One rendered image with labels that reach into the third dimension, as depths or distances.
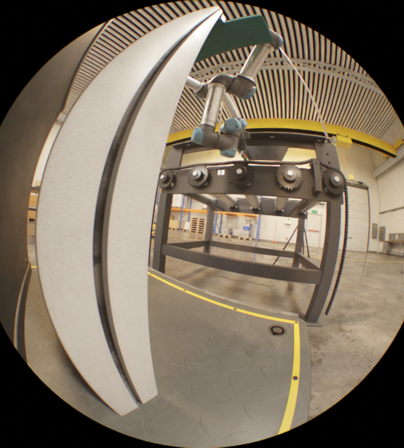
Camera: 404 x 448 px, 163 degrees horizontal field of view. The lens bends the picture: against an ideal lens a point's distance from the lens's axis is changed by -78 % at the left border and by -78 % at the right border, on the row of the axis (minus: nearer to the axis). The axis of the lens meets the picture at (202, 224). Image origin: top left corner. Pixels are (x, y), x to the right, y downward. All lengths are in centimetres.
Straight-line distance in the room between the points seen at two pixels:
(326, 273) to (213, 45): 129
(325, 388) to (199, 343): 58
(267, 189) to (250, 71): 70
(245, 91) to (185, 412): 102
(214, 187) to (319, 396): 121
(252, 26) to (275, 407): 100
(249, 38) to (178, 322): 101
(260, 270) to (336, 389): 77
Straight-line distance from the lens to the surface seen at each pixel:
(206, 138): 64
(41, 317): 34
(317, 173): 89
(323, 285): 95
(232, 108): 118
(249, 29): 82
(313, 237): 1035
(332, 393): 73
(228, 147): 67
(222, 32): 82
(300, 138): 107
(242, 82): 88
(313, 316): 102
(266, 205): 181
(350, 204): 1196
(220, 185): 95
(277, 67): 749
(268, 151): 101
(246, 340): 30
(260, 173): 92
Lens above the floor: 52
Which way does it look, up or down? 1 degrees up
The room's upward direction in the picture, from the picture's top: 7 degrees clockwise
